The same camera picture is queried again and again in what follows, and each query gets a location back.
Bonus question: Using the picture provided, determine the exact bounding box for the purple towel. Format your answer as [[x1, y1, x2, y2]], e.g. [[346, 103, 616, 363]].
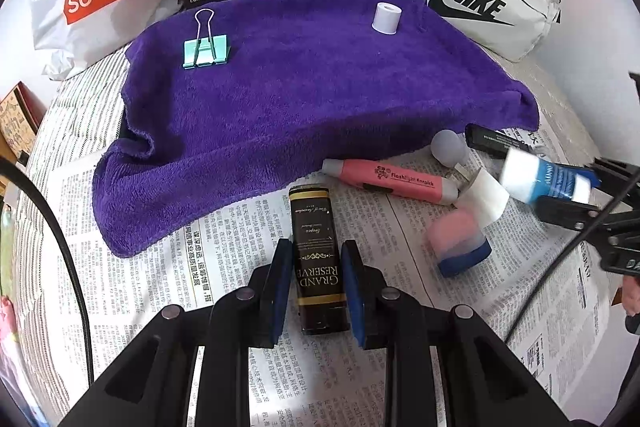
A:
[[92, 0, 541, 258]]

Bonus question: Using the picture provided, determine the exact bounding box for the newspaper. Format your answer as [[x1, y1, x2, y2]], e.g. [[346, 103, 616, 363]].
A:
[[30, 107, 613, 427]]

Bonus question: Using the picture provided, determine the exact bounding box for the blue and white bottle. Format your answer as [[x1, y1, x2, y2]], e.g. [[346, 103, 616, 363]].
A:
[[501, 148, 601, 208]]

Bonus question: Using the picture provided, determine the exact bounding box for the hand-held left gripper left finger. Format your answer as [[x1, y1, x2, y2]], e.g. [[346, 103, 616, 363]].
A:
[[62, 238, 296, 427]]

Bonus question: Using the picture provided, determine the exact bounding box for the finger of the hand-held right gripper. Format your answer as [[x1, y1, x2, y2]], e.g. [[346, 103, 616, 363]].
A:
[[592, 157, 640, 188], [536, 197, 640, 240]]

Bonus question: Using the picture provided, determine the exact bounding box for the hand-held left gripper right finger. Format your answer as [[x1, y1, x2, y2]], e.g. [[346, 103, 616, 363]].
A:
[[339, 239, 571, 427]]

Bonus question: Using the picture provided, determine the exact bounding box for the wooden plaque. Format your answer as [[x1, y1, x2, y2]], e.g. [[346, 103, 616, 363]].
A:
[[0, 82, 43, 158]]

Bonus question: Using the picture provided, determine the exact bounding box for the dark Grand Reserve box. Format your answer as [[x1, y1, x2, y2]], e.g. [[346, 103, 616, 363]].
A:
[[289, 187, 351, 335]]

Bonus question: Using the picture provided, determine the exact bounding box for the white plug adapter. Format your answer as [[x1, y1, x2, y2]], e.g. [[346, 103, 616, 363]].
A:
[[460, 167, 511, 225]]

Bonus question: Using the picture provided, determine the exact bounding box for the black cable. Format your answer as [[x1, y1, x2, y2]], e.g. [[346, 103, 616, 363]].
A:
[[502, 167, 640, 343], [0, 156, 97, 385]]

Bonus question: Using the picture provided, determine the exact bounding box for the small white cylinder cap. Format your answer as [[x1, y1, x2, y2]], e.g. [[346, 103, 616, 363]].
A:
[[371, 2, 402, 34]]

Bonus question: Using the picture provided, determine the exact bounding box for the grey round USB light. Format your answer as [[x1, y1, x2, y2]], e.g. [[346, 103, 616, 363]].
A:
[[431, 130, 475, 180]]

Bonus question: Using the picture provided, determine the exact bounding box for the pink cloth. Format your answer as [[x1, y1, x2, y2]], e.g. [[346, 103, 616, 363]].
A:
[[0, 294, 23, 353]]

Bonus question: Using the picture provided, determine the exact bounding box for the blue-lidded pink box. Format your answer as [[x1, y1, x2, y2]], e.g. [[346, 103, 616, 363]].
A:
[[425, 202, 492, 278]]

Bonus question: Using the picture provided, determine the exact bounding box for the pink earpick pen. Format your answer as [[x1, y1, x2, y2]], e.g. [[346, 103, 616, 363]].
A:
[[321, 158, 458, 206]]

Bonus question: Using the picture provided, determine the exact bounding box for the green binder clip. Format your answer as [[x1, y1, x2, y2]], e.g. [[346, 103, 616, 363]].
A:
[[182, 8, 232, 68]]

